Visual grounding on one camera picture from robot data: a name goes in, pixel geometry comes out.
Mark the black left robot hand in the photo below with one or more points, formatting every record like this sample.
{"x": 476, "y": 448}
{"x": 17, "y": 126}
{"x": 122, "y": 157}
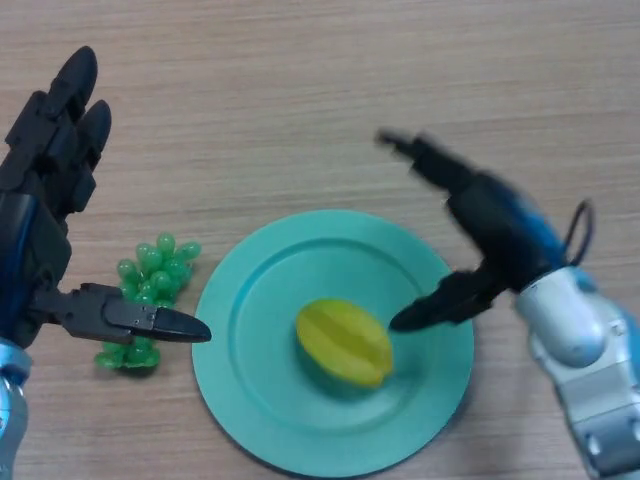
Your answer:
{"x": 35, "y": 240}

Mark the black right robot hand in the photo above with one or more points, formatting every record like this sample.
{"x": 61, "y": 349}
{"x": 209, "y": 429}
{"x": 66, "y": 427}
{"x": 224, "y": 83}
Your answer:
{"x": 485, "y": 235}

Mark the yellow starfruit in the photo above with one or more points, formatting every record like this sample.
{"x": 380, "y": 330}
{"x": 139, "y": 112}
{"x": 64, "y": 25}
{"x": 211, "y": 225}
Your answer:
{"x": 345, "y": 342}

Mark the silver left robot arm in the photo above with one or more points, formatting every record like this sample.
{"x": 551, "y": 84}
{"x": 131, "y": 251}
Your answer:
{"x": 12, "y": 405}

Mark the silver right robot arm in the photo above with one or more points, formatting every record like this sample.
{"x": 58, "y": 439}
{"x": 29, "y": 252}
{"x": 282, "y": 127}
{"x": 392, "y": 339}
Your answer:
{"x": 585, "y": 365}

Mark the green plate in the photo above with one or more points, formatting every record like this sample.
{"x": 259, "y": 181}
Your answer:
{"x": 275, "y": 400}

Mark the green grape bunch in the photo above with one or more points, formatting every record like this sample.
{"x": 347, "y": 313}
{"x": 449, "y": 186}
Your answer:
{"x": 150, "y": 280}

